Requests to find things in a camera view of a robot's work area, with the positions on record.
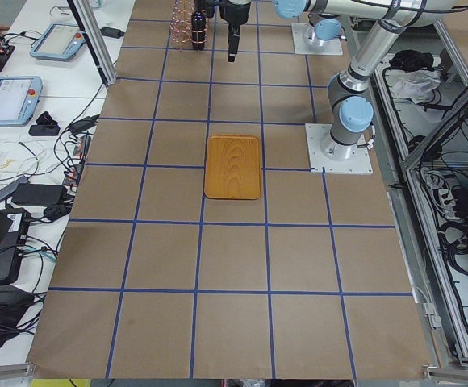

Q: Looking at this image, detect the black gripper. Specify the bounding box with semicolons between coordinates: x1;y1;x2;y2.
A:
218;0;251;63

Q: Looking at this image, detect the dark wine bottle two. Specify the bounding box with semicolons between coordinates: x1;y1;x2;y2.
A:
202;0;215;19

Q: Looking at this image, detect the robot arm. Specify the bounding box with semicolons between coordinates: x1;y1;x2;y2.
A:
273;0;468;161
208;1;341;63

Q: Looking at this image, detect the dark wine bottle three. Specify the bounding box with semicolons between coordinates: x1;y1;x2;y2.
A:
190;0;207;51

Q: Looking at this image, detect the wooden tray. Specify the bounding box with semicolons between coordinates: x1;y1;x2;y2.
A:
204;134;261;200

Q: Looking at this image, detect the teach pendant tablet far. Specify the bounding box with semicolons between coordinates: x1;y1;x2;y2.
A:
30;23;85;61

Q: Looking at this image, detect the teach pendant tablet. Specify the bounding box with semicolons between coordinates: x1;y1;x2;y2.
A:
30;23;85;61
0;76;43;127

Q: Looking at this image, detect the white cloth bundle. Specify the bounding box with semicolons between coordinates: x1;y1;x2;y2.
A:
391;70;441;103

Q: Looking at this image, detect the teach pendant tablet near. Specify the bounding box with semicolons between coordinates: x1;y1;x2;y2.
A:
0;76;43;127

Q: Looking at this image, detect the black power brick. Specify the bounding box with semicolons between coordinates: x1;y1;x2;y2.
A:
11;183;67;206

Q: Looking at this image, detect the copper wire bottle basket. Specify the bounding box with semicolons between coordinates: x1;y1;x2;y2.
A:
170;0;194;48

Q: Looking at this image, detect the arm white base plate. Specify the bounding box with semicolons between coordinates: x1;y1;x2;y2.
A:
305;123;373;175
291;19;343;56

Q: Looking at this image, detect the aluminium frame post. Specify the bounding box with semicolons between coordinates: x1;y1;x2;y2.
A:
67;0;117;87

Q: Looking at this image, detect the aluminium side frame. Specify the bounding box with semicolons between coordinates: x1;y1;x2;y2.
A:
371;16;468;369

